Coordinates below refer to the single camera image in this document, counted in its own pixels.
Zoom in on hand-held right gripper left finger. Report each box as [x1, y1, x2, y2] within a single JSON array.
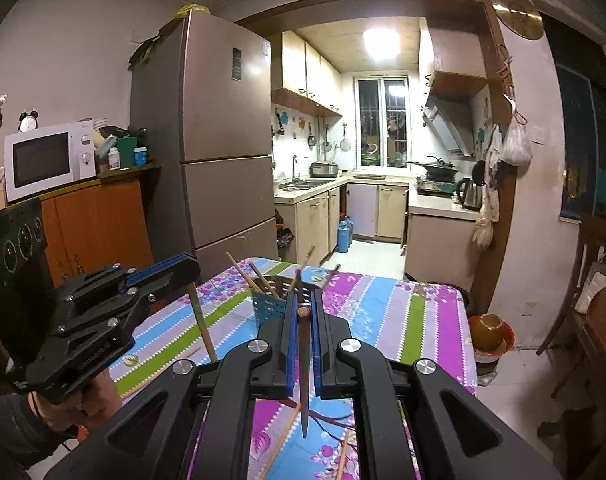
[[45, 291, 301, 480]]

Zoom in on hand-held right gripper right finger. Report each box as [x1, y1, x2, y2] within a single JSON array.
[[310, 289, 566, 480]]

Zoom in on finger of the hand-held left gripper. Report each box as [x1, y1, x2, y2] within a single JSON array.
[[58, 255, 201, 306], [52, 285, 155, 361]]

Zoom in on dark tapered chopstick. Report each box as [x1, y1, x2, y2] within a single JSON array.
[[295, 307, 314, 440]]

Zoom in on blue metal utensil holder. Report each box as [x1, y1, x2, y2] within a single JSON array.
[[249, 272, 334, 331]]

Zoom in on green-ended chopstick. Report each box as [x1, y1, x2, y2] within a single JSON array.
[[185, 282, 218, 361]]

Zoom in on bunch of wooden chopsticks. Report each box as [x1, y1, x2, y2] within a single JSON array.
[[226, 246, 354, 480]]

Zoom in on person's left forearm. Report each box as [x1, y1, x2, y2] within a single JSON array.
[[0, 394, 78, 471]]

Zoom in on person's left hand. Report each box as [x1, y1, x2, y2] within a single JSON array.
[[30, 365, 124, 436]]

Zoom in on orange wooden cabinet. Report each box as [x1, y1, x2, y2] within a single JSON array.
[[0, 160, 161, 321]]

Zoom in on floral striped tablecloth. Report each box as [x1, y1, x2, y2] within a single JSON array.
[[108, 257, 479, 480]]

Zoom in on green container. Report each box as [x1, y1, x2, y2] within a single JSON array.
[[117, 136, 138, 168]]

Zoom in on white microwave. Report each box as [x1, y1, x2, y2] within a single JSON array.
[[4, 121, 96, 203]]

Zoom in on blue thermos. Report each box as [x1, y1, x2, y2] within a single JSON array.
[[337, 215, 355, 253]]

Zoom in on brown refrigerator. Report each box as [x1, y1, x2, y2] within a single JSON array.
[[130, 10, 279, 281]]

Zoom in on beige base cabinets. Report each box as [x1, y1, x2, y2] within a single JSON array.
[[273, 175, 479, 291]]

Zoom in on brown bowl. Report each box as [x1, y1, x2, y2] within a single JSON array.
[[469, 312, 508, 353]]

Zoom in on gas stove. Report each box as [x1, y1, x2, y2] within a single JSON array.
[[415, 177, 459, 197]]

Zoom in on dark green cloth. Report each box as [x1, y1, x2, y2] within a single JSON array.
[[129, 35, 164, 68]]

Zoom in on hanging pale cloth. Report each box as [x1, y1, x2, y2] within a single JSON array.
[[472, 180, 500, 251]]

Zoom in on electric kettle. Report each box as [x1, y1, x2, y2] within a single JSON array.
[[456, 177, 486, 211]]

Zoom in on black wok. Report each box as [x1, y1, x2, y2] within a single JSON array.
[[405, 156, 456, 173]]

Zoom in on barred kitchen window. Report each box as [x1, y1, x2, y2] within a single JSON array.
[[355, 76, 410, 167]]

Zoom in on steel range hood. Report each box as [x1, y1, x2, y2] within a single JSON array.
[[423, 96, 476, 157]]

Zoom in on white plastic bag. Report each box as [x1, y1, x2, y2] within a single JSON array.
[[500, 110, 533, 167]]

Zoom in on wooden chair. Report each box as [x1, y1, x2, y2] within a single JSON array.
[[538, 212, 606, 396]]

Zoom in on kitchen ceiling lamp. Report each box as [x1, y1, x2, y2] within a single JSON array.
[[363, 27, 401, 58]]

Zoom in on dark room window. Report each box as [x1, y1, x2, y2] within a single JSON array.
[[540, 12, 606, 221]]

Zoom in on beige wall cabinets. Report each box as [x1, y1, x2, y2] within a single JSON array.
[[272, 30, 344, 118]]

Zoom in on wall cabinet above hood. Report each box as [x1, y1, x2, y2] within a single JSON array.
[[418, 17, 489, 98]]

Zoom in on gold wall clock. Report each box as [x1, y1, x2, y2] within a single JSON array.
[[492, 0, 544, 40]]

